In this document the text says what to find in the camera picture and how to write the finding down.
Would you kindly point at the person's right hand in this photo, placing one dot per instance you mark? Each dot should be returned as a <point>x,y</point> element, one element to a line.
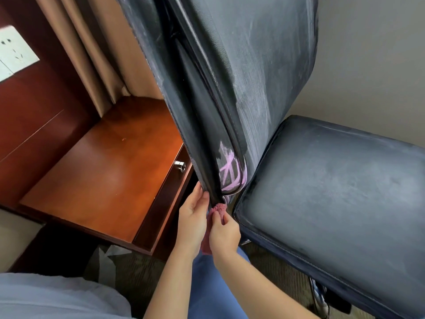
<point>224,235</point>

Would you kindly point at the person's left hand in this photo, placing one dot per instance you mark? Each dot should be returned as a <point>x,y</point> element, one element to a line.
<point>192,225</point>

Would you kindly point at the pink cleaning cloth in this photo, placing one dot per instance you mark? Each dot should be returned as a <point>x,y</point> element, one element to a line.
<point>217,209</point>

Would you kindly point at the black leather chair backrest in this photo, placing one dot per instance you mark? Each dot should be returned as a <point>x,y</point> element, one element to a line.
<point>249,63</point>

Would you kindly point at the person's left forearm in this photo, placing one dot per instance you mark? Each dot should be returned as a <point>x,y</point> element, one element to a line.
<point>169,289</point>

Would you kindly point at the person's right forearm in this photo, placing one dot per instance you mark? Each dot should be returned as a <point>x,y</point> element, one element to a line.
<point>262,289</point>

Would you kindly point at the blue trousers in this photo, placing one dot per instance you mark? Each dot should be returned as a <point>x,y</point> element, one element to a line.
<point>212,289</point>

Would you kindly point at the silver drawer knob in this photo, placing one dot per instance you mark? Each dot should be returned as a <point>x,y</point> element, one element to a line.
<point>180,166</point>

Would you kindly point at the white plastic bag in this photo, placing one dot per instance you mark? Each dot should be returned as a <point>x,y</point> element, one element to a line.
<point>104,262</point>

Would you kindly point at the brown wooden nightstand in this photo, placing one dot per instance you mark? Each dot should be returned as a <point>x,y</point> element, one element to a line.
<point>106,176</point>

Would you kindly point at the beige curtain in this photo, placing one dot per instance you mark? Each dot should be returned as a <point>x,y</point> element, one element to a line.
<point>99,46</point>

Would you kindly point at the dark wooden wall panel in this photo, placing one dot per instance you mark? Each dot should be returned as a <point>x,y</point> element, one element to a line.
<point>33,112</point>

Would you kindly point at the white small wall switch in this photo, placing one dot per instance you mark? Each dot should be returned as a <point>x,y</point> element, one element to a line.
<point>4,71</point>

